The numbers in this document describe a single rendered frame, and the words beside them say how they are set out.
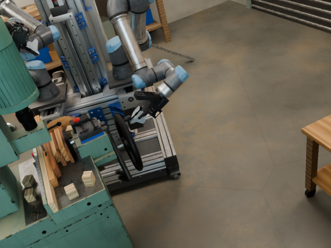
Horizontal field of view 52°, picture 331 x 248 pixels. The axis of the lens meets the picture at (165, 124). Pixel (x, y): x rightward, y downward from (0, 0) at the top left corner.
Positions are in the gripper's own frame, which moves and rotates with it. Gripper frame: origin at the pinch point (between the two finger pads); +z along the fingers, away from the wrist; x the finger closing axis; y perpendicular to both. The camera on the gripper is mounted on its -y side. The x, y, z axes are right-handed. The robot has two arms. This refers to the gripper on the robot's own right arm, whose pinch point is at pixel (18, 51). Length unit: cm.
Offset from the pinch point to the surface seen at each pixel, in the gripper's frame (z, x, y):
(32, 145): 15.8, 10.9, -31.5
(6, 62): 19.5, -5.3, 0.8
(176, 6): -325, 230, 33
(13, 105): 20.7, -0.2, -13.6
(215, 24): -259, 261, 32
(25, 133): 14.1, 7.5, -27.3
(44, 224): 34, 19, -55
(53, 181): 32, 19, -37
